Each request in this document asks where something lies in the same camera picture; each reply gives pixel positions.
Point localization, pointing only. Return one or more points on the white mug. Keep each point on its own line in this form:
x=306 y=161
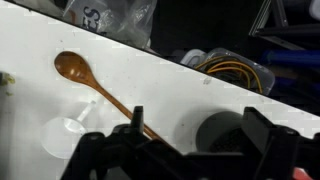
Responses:
x=60 y=135

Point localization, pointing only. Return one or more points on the clear bin with cables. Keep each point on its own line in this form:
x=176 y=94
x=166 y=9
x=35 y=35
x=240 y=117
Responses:
x=231 y=67

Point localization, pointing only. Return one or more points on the aluminium frame post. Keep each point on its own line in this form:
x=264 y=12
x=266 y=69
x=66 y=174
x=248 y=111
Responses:
x=287 y=18

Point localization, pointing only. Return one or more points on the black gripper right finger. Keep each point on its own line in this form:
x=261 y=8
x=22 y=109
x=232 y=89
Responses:
x=270 y=152

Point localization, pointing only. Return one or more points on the wooden spoon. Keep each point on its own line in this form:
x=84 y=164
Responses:
x=73 y=67

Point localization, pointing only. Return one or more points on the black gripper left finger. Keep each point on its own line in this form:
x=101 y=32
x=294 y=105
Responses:
x=126 y=147

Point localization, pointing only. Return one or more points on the clear plastic bag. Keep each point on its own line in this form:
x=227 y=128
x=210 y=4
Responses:
x=127 y=21

